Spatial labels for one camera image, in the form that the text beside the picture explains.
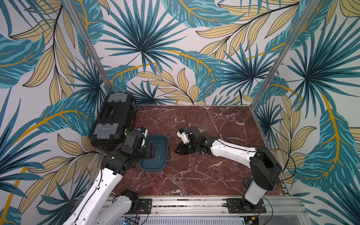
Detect teal plastic storage tray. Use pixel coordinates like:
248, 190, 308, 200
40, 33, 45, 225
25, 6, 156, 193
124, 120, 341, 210
139, 134, 168, 172

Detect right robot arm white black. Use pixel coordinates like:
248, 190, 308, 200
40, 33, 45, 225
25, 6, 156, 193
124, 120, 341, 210
174, 127, 282, 205

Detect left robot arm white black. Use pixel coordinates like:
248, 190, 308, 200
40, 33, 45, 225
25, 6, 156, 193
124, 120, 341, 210
65, 127, 156, 225

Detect black plastic toolbox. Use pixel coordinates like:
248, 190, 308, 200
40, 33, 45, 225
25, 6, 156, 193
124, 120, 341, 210
89, 92, 137, 151

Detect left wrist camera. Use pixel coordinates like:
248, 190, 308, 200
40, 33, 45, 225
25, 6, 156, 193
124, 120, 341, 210
137, 127, 148, 141

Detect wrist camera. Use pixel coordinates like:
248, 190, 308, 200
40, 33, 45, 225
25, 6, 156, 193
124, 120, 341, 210
177, 129, 190, 144
137, 127, 148, 141

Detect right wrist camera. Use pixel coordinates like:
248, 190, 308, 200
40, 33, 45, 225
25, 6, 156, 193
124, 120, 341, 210
177, 129, 190, 144

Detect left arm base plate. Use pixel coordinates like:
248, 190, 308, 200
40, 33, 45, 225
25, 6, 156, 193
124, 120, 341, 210
127, 198, 153, 215

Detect scissors with blue handle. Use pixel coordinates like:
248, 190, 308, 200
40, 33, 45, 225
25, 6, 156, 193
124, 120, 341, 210
243, 177, 253, 187

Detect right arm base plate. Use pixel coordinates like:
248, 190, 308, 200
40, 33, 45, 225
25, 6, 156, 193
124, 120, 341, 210
223, 198, 267, 215

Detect aluminium mounting rail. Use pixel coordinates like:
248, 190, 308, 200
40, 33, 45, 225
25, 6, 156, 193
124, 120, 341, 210
66, 195, 310, 225

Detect left aluminium frame post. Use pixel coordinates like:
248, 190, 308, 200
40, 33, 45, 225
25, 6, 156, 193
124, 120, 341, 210
63, 0, 114, 94

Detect aluminium frame post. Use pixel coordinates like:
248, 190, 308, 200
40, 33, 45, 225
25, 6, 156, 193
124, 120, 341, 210
250, 1, 320, 112
63, 0, 114, 94

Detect right aluminium frame post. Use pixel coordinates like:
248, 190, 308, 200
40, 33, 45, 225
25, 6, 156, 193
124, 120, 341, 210
250, 1, 320, 112

